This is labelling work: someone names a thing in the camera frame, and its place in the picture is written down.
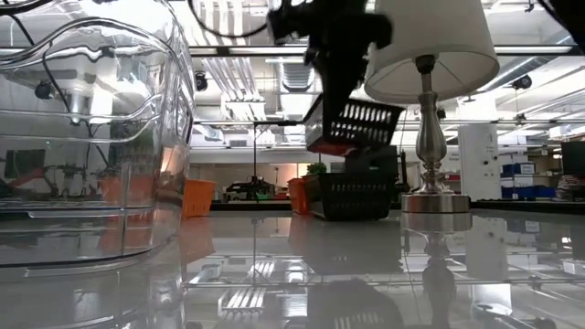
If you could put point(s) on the black plastic basket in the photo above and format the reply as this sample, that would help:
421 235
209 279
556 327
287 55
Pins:
370 123
352 201

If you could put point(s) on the small green plant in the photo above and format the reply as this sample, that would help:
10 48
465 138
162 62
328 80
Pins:
316 168

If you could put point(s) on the blue storage crate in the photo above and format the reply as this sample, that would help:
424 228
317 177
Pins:
525 192
518 169

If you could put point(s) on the black ceiling spotlight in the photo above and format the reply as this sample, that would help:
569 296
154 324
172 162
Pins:
522 82
201 82

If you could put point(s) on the black computer monitor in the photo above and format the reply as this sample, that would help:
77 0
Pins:
375 160
573 157

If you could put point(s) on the distant black machine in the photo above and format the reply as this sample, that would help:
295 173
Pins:
251 188

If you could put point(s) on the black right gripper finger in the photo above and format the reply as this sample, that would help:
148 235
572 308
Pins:
340 91

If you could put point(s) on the table lamp white shade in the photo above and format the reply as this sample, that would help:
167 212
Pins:
434 36

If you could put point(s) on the orange plastic basket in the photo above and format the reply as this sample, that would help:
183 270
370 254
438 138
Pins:
198 198
297 196

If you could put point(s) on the silver ventilation duct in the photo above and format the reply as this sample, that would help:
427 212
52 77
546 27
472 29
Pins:
297 75

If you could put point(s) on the thin black frame stand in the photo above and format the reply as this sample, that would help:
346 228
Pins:
254 155

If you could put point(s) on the white pillar with signs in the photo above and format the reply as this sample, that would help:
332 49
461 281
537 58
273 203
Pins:
480 160

